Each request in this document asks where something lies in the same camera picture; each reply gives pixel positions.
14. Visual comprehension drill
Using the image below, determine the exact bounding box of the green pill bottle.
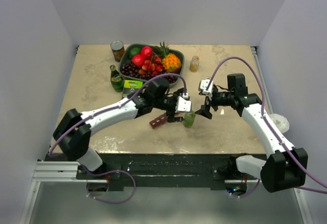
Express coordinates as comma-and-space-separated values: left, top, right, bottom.
183, 111, 196, 128

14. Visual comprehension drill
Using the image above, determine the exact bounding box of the red weekly pill organizer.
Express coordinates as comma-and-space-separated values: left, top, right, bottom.
149, 114, 168, 129

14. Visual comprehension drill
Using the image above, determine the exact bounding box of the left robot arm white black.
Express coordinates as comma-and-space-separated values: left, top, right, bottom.
53, 75, 192, 179

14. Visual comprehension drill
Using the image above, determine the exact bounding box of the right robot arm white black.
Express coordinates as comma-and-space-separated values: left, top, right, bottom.
196, 74, 308, 193

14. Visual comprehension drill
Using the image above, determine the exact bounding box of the razor box black green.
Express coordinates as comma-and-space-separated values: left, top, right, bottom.
122, 80, 143, 98

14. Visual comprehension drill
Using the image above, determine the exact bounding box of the clear glass jar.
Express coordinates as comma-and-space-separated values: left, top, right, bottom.
190, 56, 199, 72

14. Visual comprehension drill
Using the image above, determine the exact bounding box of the purple grape bunch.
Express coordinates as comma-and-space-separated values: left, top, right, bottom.
119, 62, 167, 82

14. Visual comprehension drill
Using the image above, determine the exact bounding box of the pineapple top green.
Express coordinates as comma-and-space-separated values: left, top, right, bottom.
154, 41, 170, 59

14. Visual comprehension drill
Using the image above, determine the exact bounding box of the red apple lower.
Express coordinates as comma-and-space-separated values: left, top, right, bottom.
131, 54, 145, 69

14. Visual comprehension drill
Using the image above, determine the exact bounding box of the red apple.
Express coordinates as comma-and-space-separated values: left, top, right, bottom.
131, 54, 145, 69
140, 46, 153, 60

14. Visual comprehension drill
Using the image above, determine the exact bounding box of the red apple upper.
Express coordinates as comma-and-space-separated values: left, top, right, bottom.
140, 46, 153, 60

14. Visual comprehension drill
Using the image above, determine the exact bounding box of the green glass bottle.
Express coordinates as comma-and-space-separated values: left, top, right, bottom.
110, 65, 124, 92

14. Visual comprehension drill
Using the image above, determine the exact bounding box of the white paper cup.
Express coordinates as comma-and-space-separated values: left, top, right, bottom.
269, 114, 290, 133

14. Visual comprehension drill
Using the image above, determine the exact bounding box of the green lime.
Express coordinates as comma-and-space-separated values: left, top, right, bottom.
128, 47, 141, 59

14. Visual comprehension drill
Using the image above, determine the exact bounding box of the tin can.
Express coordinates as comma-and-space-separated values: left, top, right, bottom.
110, 40, 125, 62

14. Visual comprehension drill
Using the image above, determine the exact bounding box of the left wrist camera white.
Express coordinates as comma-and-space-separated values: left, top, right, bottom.
175, 93, 192, 113

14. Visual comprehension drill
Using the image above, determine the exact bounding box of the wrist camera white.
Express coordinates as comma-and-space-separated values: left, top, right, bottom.
175, 93, 192, 113
198, 79, 213, 98

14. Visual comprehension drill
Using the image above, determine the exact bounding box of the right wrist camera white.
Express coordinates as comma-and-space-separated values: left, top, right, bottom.
198, 79, 213, 98

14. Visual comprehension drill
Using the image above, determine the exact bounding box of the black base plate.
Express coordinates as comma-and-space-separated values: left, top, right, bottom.
44, 153, 284, 192

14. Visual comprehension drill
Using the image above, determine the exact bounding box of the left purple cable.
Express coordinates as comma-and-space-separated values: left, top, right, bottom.
48, 73, 189, 205

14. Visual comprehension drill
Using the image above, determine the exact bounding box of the purple cable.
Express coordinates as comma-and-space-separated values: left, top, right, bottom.
206, 56, 327, 199
48, 73, 189, 205

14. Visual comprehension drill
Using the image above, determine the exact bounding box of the aluminium rail frame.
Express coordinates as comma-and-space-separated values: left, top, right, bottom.
34, 43, 269, 182

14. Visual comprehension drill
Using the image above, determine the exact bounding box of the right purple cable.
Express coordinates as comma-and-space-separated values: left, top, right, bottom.
206, 56, 327, 199

